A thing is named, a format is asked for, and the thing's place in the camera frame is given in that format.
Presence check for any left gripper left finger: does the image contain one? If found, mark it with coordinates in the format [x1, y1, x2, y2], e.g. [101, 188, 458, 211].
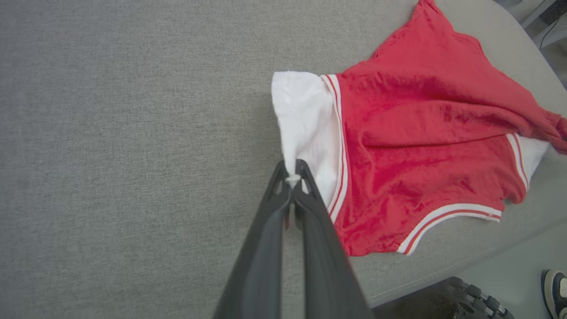
[213, 160, 294, 319]

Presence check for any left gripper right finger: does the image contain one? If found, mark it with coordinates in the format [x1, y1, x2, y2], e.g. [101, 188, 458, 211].
[292, 159, 375, 319]

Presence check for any grey fabric sofa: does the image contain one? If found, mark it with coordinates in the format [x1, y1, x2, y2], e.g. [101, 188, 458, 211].
[0, 0, 567, 319]

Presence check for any red white basketball jersey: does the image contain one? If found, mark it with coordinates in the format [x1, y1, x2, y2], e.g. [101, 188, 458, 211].
[271, 0, 567, 257]

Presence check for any dark sneaker white sole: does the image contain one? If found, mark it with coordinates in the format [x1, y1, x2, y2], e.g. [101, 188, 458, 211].
[541, 269, 567, 319]

